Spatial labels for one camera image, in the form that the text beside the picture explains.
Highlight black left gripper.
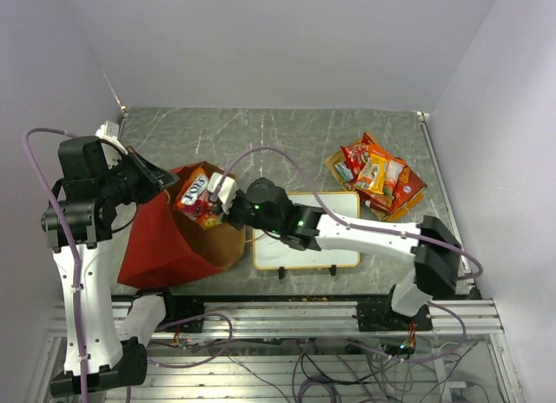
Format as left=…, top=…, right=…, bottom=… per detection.
left=99, top=145, right=180, bottom=205

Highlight orange fruit candy bag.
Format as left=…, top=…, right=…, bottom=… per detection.
left=174, top=166, right=221, bottom=229

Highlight red paper bag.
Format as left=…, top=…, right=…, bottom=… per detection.
left=117, top=162, right=246, bottom=290

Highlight green red candy bag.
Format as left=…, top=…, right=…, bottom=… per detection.
left=334, top=162, right=354, bottom=182

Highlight red orange snack bag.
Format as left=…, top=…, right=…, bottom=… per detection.
left=341, top=133, right=374, bottom=179

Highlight small yellow snack packet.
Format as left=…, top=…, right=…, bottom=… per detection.
left=354, top=154, right=388, bottom=195

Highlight orange white snack packet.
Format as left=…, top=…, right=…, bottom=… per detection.
left=368, top=143, right=406, bottom=195

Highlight tan teal chips bag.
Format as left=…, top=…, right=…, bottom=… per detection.
left=325, top=150, right=354, bottom=191

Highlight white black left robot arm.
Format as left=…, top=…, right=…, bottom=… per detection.
left=41, top=121, right=178, bottom=398

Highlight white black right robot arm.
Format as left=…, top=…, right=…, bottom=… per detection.
left=213, top=177, right=461, bottom=330

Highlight yellow framed whiteboard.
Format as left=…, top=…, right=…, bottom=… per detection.
left=252, top=191, right=361, bottom=270

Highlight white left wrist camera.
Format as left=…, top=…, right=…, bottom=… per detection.
left=95, top=121, right=128, bottom=154

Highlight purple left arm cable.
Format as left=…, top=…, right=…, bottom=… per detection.
left=22, top=127, right=134, bottom=403

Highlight aluminium frame base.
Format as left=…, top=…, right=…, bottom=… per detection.
left=38, top=298, right=522, bottom=403

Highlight loose cables under table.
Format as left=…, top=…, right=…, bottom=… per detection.
left=142, top=318, right=492, bottom=403

